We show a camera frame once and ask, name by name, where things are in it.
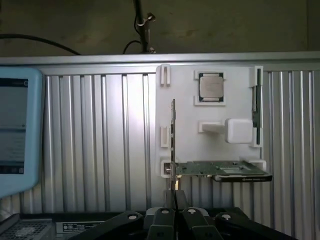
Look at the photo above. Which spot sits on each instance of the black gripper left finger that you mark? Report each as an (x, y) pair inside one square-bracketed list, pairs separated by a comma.
[(162, 225)]

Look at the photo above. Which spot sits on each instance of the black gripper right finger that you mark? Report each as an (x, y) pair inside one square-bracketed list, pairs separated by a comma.
[(195, 225)]

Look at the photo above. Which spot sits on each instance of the green RAM stick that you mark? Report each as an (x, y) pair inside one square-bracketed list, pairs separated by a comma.
[(257, 110)]

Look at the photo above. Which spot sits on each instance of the open PC case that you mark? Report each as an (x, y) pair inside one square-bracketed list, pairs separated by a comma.
[(225, 209)]

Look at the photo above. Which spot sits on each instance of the graphics card with black cooler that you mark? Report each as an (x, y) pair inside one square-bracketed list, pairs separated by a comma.
[(212, 168)]

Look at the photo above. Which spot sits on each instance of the silver power supply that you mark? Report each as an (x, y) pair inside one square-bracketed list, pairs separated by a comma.
[(75, 226)]

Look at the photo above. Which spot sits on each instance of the white parts rack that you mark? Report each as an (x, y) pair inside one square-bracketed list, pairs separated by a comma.
[(185, 120)]

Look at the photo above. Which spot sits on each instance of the silver CPU chip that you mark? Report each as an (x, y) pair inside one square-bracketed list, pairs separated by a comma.
[(211, 87)]

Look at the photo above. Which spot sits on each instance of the blue teach pendant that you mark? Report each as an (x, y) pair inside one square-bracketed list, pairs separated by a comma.
[(32, 125)]

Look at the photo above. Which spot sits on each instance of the metal stand pole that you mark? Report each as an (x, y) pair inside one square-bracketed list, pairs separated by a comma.
[(145, 32)]

